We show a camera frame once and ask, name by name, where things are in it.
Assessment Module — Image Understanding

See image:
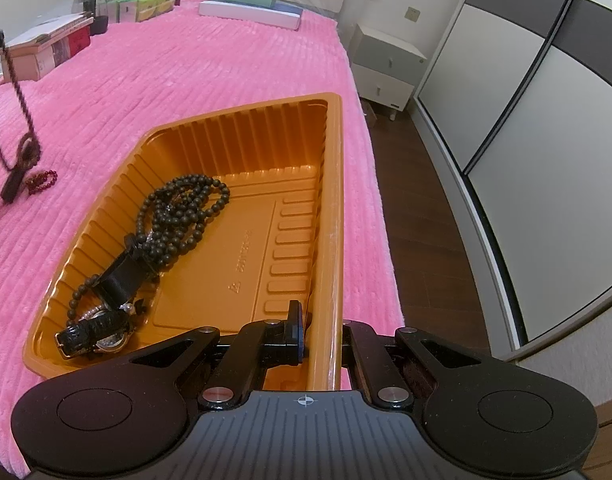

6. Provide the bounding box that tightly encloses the sliding door wardrobe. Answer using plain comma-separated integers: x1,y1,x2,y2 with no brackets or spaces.
416,0,612,361

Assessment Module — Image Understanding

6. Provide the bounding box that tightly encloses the black bead necklace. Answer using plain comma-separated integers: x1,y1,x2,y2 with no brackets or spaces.
133,174,231,273

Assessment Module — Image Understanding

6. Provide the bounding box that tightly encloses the white nightstand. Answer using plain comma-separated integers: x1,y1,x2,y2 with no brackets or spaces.
352,24,427,122

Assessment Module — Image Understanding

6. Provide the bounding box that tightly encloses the red bead bracelet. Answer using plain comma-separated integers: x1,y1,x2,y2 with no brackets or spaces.
26,170,58,194

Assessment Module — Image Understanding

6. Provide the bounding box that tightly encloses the white long box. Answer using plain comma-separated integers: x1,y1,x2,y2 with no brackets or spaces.
198,0,303,30

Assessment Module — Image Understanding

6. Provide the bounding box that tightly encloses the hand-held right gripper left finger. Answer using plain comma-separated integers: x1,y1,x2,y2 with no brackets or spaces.
128,300,307,413

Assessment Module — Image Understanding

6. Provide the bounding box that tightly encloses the orange plastic tray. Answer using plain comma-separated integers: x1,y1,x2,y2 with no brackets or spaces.
25,92,345,393

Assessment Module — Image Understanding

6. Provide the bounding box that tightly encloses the small dark bead bracelet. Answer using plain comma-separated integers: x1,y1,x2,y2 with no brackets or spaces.
66,270,109,323

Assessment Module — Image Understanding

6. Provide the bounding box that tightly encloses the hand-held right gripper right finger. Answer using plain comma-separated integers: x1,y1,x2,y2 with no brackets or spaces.
343,320,491,411

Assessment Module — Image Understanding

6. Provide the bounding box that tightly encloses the brown bead necklace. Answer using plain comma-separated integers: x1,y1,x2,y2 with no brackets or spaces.
0,47,43,206

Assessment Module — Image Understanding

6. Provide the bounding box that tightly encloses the black strap wristwatch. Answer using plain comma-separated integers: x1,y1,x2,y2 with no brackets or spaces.
56,310,137,359

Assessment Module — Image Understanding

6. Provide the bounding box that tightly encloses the green carton box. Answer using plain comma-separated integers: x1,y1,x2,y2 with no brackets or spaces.
136,0,177,23
105,0,139,24

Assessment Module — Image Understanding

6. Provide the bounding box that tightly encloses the black leather cuff bracelet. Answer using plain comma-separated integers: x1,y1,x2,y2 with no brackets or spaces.
98,235,159,311

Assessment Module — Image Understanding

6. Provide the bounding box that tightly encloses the pink blanket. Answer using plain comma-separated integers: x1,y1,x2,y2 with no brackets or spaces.
0,0,405,478

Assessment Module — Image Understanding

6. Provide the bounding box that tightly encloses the red white box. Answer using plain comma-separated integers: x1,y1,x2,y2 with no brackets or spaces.
50,16,95,67

